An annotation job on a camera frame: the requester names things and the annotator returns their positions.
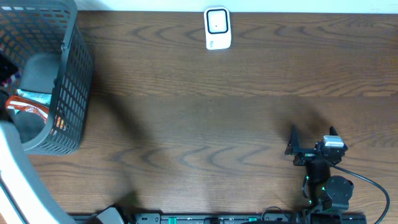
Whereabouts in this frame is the teal snack packet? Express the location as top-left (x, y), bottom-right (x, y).
top-left (16, 89), bottom-right (52, 106)

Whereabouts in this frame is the orange snack bar wrapper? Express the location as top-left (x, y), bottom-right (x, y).
top-left (5, 95), bottom-right (49, 124)

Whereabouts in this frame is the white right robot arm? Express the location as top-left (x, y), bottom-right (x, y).
top-left (285, 126), bottom-right (367, 224)

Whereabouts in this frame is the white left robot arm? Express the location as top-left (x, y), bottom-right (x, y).
top-left (1, 121), bottom-right (75, 223)

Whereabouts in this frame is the white barcode scanner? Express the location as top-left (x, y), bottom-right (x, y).
top-left (203, 7), bottom-right (232, 50)

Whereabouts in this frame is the grey plastic mesh basket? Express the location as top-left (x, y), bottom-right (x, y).
top-left (1, 0), bottom-right (93, 155)

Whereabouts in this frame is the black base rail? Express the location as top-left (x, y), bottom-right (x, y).
top-left (70, 212), bottom-right (368, 224)

